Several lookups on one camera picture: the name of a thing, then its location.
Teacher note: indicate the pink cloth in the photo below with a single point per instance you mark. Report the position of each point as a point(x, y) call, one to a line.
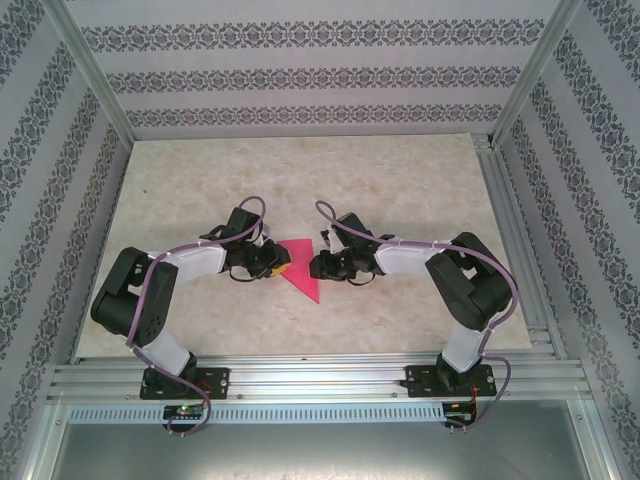
point(302, 270)

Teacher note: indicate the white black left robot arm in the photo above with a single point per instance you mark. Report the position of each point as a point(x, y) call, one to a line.
point(125, 300)

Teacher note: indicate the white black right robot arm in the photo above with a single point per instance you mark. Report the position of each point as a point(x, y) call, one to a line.
point(470, 290)

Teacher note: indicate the grey metal sheet panel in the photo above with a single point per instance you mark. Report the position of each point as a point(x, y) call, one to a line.
point(320, 455)

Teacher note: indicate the small controller board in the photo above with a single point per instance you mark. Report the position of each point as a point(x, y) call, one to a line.
point(460, 412)
point(185, 411)

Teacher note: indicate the aluminium mounting rail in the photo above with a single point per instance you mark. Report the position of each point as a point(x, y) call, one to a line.
point(320, 375)

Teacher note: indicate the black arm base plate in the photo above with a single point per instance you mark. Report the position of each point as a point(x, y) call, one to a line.
point(417, 380)
point(220, 382)

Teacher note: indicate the aluminium side rail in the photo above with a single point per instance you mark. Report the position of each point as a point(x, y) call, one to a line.
point(505, 200)

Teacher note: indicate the aluminium frame post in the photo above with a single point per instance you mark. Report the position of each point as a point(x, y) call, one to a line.
point(537, 75)
point(95, 65)

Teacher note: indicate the aluminium lower frame rail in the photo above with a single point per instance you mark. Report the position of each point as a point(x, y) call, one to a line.
point(595, 440)
point(42, 440)

